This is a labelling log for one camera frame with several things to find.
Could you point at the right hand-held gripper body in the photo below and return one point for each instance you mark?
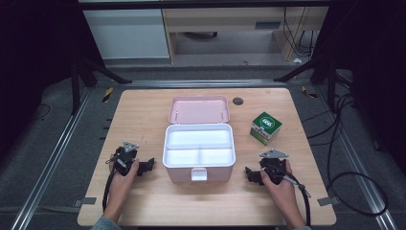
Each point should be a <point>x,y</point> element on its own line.
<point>273,166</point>

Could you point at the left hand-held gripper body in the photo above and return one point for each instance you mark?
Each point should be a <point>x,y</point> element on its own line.
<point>124,158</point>

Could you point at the green and white carton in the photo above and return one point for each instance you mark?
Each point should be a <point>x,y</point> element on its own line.
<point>266,127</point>

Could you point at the white divided tray insert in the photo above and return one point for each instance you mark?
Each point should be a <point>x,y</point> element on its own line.
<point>198,137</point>

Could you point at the pink storage box with lid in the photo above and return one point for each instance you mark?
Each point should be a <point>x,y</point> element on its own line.
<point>199,110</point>

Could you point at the person's left hand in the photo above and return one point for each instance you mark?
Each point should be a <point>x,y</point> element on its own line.
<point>119,187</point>

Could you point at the person's right hand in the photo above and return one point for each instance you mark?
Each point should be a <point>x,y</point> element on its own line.
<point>284,195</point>

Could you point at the yellow and black tape strip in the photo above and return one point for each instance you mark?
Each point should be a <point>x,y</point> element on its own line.
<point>108,94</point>
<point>308,92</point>

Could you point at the black metal stand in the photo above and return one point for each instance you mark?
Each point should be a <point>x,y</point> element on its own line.
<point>322,73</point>
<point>76,86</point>

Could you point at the small white floor object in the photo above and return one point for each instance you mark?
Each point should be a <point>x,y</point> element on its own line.
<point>297,60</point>

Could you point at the white cabinet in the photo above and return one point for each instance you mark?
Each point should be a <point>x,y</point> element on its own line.
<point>126,33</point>

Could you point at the grey table edge bracket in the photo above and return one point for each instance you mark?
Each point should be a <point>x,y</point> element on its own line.
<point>85,201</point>
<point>328,201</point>

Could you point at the aluminium floor rail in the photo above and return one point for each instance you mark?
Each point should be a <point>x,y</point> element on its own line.
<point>48,166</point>
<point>360,172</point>
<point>204,83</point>

